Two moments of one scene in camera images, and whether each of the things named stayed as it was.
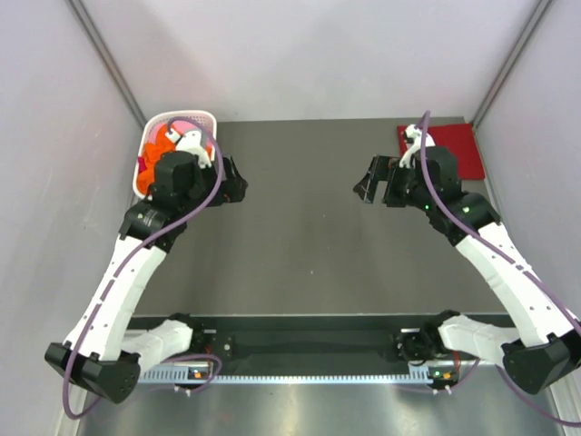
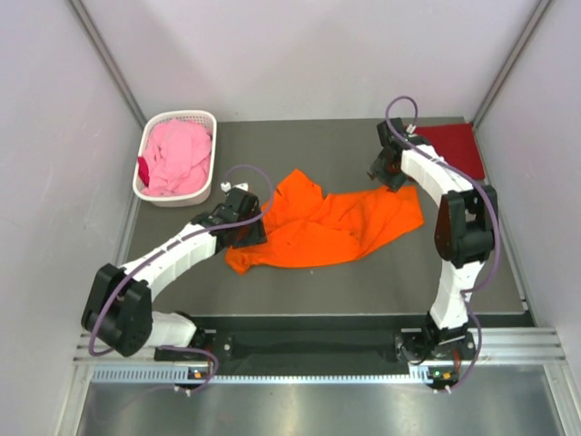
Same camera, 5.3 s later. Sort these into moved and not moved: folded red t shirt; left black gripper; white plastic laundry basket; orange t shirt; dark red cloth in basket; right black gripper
Moved: right black gripper; orange t shirt; left black gripper
Not moved: dark red cloth in basket; white plastic laundry basket; folded red t shirt
